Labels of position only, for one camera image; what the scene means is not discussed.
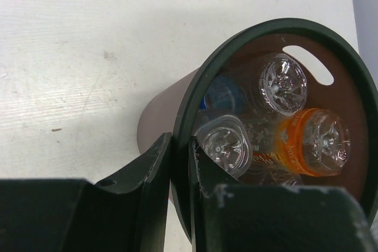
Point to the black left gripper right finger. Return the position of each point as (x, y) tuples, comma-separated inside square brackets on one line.
[(229, 216)]

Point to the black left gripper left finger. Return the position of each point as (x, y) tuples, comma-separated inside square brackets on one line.
[(126, 211)]

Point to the orange label plastic bottle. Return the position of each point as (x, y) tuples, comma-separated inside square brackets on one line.
[(315, 142)]

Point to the blue label plastic bottle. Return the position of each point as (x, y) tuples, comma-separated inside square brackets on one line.
[(223, 93)]

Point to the brown plastic waste bin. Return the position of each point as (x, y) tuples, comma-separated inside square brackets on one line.
[(353, 95)]

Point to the clear plastic bottle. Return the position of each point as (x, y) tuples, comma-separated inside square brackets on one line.
[(278, 86)]

